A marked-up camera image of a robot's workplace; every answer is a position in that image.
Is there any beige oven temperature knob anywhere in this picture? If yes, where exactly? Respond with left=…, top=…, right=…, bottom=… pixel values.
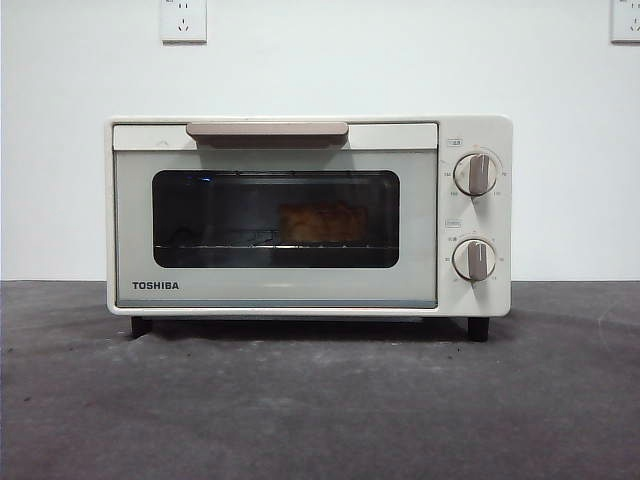
left=453, top=152, right=502, bottom=197

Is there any white wall socket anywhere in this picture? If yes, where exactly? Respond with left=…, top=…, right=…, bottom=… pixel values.
left=160, top=0, right=209, bottom=45
left=610, top=0, right=640, bottom=45

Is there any cream Toshiba toaster oven body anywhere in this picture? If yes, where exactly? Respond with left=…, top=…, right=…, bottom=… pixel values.
left=103, top=113, right=515, bottom=343

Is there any beige oven timer knob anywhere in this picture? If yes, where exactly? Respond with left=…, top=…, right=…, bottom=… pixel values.
left=452, top=237, right=499, bottom=282

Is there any orange bread loaf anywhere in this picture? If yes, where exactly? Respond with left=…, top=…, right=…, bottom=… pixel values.
left=278, top=200, right=370, bottom=247

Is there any glass oven door with handle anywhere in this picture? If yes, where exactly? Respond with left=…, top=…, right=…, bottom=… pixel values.
left=112, top=119, right=441, bottom=310

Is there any metal wire oven rack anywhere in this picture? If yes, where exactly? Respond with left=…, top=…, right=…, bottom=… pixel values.
left=154, top=242, right=374, bottom=251

